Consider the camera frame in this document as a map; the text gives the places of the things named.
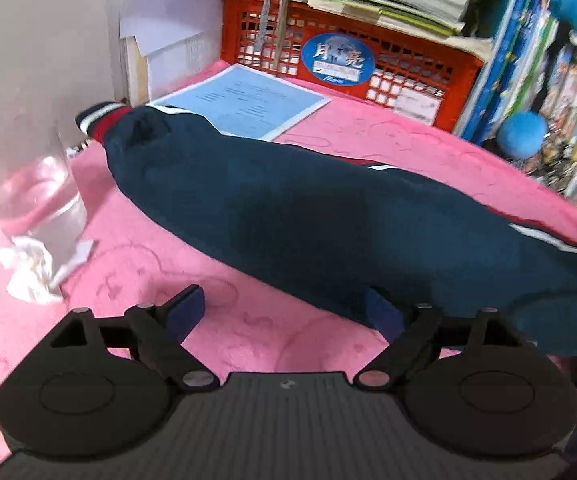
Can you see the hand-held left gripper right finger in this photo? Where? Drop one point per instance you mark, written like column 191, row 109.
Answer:
column 383, row 316

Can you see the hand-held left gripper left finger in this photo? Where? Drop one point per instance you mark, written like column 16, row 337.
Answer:
column 186, row 312

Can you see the navy pants with striped cuffs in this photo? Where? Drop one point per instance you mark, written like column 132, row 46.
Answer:
column 293, row 210

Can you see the pink rabbit print blanket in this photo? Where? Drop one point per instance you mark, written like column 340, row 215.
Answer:
column 248, row 320

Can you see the crumpled white tissue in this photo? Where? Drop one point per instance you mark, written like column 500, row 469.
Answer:
column 28, row 270

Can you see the clear drinking glass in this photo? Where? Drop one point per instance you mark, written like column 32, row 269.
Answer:
column 38, row 200

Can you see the light blue paper sheet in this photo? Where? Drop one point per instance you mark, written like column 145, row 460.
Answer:
column 248, row 100

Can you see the blue plush ball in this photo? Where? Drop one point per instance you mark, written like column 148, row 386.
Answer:
column 521, row 132

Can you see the red plastic crate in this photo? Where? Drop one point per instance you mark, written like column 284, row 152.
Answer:
column 418, row 60

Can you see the row of tall colourful books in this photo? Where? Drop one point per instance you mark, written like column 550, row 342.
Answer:
column 518, row 60

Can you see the loose white papers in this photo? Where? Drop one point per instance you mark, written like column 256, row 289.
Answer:
column 168, row 15

